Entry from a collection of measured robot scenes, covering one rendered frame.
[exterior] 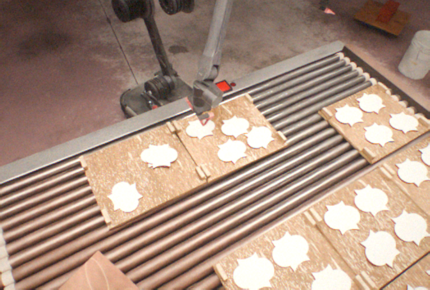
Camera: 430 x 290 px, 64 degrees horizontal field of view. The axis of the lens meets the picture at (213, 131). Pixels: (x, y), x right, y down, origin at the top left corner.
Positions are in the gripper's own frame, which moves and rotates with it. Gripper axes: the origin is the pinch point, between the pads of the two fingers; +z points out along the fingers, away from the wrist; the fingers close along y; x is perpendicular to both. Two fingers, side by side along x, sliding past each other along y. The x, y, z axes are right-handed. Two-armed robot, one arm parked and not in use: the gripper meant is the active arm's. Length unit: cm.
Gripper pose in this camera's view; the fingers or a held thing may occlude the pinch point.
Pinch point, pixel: (198, 116)
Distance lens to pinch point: 149.6
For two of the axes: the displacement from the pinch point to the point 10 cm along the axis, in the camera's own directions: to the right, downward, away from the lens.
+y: -4.8, -7.0, 5.2
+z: -0.6, 6.2, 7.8
